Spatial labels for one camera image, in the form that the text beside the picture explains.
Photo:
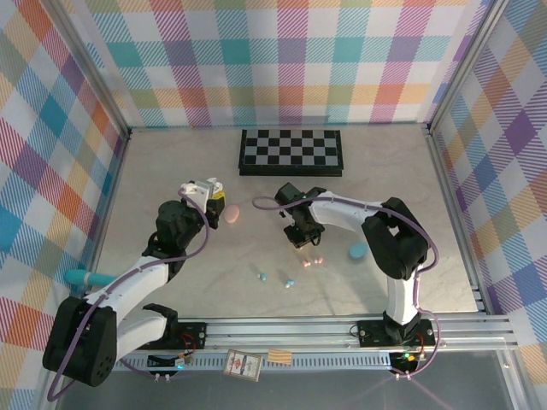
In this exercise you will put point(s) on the pink earbud charging case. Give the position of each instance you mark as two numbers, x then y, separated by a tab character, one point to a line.
231	213

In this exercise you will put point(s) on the blue earbud charging case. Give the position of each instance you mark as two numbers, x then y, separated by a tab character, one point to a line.
357	251

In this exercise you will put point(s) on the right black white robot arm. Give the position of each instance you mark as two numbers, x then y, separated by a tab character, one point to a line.
342	213

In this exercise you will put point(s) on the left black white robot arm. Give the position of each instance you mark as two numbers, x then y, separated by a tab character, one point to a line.
137	282

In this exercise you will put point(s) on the folded black chessboard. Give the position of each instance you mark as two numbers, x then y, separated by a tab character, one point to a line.
290	147

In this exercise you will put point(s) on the orange striped card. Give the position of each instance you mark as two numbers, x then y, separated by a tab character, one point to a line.
280	356

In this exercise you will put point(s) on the playing card box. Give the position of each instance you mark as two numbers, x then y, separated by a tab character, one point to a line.
242	364

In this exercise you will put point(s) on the black controller board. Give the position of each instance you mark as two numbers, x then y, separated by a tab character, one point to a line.
406	361
164	362

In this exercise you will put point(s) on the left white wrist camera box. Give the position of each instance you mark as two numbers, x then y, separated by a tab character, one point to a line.
192	189

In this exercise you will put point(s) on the aluminium side rail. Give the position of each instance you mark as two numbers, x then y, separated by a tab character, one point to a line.
456	213
109	200

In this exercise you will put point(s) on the aluminium mounting rail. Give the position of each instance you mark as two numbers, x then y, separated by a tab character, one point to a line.
278	331

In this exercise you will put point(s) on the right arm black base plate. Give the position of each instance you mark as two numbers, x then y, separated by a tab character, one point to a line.
372	333

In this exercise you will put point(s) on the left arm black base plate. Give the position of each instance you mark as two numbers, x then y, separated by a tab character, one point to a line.
192	335

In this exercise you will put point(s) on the aluminium frame post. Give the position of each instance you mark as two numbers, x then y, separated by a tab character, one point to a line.
94	64
464	64

